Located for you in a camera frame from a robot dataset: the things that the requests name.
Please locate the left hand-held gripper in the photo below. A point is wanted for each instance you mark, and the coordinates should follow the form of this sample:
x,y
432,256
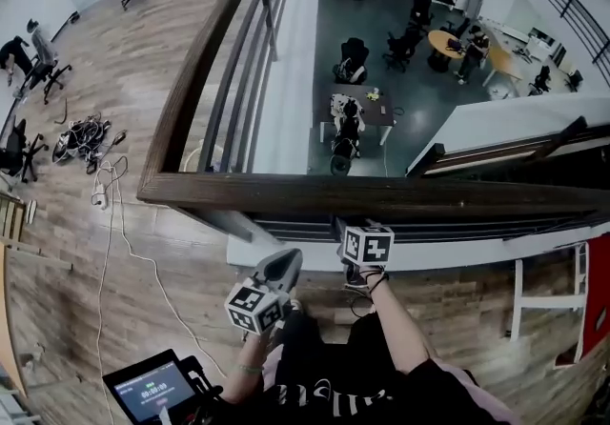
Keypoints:
x,y
257,309

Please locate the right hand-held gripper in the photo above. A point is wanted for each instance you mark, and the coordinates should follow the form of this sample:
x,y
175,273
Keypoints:
x,y
374,247

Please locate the brown wooden handrail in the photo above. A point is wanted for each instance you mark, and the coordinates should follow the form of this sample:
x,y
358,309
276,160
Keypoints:
x,y
305,194

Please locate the person's right forearm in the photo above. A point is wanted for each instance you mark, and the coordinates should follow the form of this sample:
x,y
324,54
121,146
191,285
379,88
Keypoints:
x,y
398,328

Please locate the person's left forearm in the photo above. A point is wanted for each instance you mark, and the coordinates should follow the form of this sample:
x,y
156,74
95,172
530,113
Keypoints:
x,y
248,356

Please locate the dark stair handrail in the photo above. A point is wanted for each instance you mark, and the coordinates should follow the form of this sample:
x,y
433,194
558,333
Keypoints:
x,y
505,151

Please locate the person's black printed shirt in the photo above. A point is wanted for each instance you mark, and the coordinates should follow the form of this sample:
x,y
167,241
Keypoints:
x,y
362,385

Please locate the black tablet screen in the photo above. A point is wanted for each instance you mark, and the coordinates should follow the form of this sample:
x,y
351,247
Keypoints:
x,y
152,390

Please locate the dark rectangular table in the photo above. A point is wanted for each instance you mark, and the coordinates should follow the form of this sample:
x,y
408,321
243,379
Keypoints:
x,y
381,104

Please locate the black chair with backpack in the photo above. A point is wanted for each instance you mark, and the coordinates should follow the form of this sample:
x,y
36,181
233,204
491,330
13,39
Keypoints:
x,y
351,61

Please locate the white power strip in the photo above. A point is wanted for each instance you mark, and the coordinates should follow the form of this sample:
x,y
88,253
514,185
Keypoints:
x,y
100,196

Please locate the round yellow table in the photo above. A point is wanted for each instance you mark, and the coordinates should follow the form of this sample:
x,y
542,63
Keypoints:
x,y
441,42

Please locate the long light wooden desk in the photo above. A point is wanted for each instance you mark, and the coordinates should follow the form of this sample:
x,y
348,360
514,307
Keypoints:
x,y
505,63

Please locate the red panel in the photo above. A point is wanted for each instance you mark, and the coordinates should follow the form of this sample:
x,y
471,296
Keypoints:
x,y
598,299

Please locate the black metal railing bars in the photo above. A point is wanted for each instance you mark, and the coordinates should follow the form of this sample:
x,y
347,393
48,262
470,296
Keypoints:
x,y
248,51

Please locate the wooden crate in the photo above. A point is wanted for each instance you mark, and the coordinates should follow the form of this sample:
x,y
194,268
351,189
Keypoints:
x,y
12,220

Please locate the black balcony railing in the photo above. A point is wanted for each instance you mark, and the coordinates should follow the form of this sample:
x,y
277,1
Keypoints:
x,y
567,4

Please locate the office chair with grey jacket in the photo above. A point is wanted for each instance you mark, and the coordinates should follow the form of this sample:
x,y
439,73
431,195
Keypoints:
x,y
43,61

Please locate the black tablet mount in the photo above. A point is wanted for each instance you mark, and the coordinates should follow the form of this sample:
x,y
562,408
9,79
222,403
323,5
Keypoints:
x,y
202,380

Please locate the white metal frame stool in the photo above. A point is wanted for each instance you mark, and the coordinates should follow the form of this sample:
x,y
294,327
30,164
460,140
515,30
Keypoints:
x,y
548,301

